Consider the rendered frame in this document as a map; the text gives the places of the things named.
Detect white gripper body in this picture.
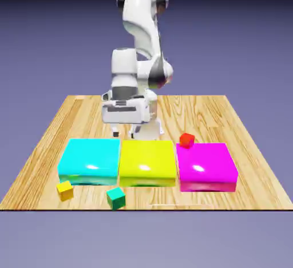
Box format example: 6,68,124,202
101,98,152,125

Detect small red cube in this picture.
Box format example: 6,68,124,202
179,132,196,149

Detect small green cube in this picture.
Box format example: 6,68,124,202
106,186,126,211

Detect small yellow cube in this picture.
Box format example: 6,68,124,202
56,180,74,202

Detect large yellow box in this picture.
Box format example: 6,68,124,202
118,140,177,188

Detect large cyan box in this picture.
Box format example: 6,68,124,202
57,138,121,187

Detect large magenta box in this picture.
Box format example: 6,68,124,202
175,142,239,192

